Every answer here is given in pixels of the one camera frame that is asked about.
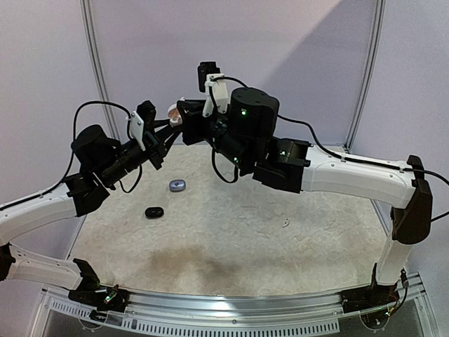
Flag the aluminium corner post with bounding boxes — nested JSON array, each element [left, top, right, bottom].
[[79, 0, 121, 140], [344, 0, 385, 152]]

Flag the black oval charging case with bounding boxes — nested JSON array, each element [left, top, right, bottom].
[[145, 206, 164, 219]]

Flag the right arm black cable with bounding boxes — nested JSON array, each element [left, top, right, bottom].
[[210, 76, 449, 222]]

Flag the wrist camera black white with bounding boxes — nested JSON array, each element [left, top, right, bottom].
[[128, 100, 156, 151], [197, 61, 229, 118]]

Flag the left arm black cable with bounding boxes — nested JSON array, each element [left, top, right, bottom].
[[48, 100, 143, 194]]

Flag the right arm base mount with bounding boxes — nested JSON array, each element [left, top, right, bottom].
[[339, 282, 398, 313]]

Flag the left aluminium corner post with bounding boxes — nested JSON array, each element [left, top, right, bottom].
[[79, 0, 121, 140]]

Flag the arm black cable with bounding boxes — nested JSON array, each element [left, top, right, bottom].
[[48, 100, 143, 194], [210, 76, 449, 222]]

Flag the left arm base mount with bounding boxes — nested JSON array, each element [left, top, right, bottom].
[[68, 279, 130, 313]]

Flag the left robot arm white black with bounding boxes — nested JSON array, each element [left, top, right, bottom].
[[1, 116, 182, 305]]

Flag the pink round charging case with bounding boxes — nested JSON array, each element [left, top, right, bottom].
[[167, 104, 182, 127]]

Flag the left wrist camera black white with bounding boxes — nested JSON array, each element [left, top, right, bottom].
[[128, 100, 156, 151]]

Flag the aluminium front rail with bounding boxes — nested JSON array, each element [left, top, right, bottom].
[[31, 273, 438, 336]]

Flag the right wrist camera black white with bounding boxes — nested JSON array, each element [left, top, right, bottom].
[[197, 61, 229, 118]]

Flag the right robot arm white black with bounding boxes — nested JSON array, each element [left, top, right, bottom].
[[177, 87, 433, 306]]

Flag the purple earbud charging case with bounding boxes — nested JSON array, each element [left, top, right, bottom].
[[169, 179, 187, 192]]

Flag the right aluminium corner post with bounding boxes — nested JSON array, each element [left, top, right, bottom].
[[344, 0, 385, 152]]

